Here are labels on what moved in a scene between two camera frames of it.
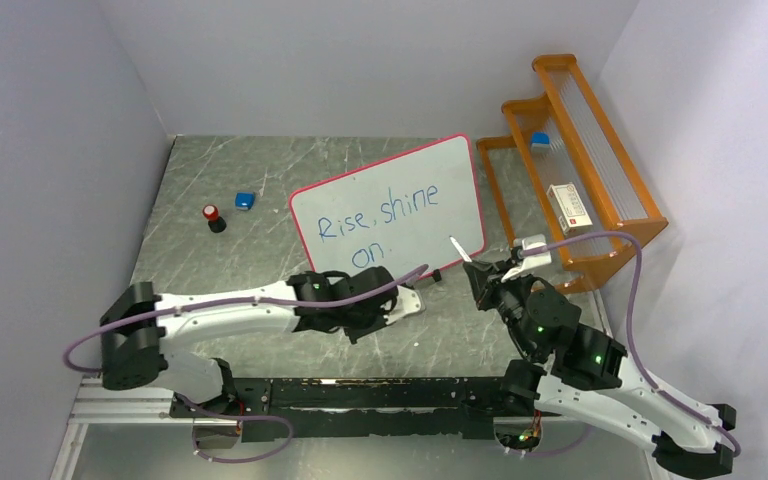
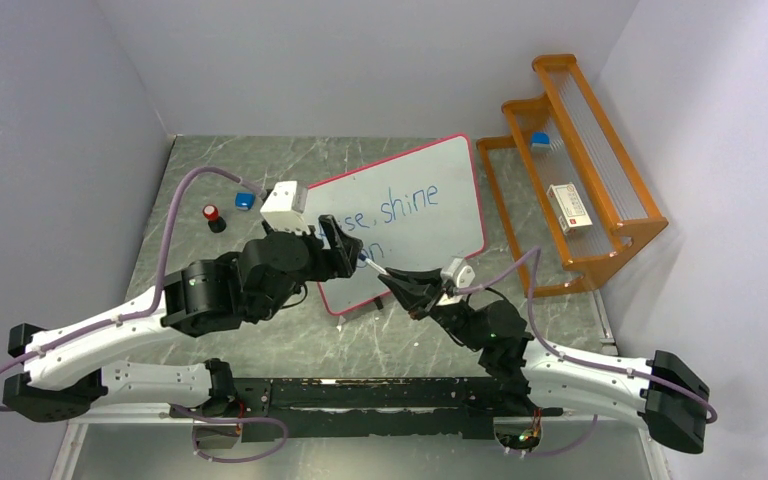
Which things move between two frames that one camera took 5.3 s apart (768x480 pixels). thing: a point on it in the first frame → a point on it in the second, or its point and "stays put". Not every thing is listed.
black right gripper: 486,282 → 421,299
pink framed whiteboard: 420,209 stays put
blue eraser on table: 245,200 stays put
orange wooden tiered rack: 562,181 stays put
